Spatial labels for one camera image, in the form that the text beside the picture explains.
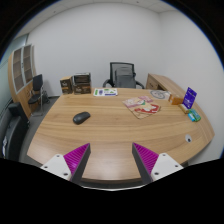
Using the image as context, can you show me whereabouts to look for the black computer mouse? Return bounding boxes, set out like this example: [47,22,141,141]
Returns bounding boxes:
[72,111,92,126]

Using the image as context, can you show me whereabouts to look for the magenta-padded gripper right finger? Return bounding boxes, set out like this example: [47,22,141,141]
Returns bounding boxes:
[131,142,185,185]

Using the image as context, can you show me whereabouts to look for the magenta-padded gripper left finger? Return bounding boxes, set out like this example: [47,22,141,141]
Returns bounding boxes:
[40,142,92,185]

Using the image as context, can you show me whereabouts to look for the black mesh office chair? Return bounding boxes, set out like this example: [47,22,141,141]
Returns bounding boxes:
[102,61,146,90]

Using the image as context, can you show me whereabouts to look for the grey backpack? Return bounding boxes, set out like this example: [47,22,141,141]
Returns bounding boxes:
[114,66,137,89]

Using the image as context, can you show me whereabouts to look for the black visitor chair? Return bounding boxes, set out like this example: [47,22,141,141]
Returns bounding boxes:
[27,73,51,117]

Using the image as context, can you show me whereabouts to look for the tan flat box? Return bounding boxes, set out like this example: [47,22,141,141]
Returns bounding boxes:
[178,103,191,115]

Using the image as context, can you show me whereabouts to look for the large brown open-lid box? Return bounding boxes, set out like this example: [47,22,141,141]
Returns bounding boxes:
[72,72,93,95]

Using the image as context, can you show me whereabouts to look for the small brown cardboard box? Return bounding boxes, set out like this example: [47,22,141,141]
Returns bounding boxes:
[59,76,74,95]

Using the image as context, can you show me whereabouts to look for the wooden side desk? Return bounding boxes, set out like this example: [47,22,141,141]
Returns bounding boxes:
[145,73,186,100]

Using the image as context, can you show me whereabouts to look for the black sofa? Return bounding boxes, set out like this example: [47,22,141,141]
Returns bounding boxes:
[0,102,30,161]

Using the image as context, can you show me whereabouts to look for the purple card package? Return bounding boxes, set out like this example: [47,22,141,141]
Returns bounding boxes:
[182,86,198,110]

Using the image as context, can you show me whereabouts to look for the orange cardboard box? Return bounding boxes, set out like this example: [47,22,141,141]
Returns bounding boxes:
[168,93,184,106]

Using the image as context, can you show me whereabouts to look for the green small box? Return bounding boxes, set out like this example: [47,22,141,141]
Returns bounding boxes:
[189,108,202,122]

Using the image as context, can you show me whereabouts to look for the wooden shelf unit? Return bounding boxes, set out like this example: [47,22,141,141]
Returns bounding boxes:
[7,43,43,119]

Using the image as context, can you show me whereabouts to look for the pink floral mouse pad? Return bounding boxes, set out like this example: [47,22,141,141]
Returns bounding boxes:
[122,95,155,109]

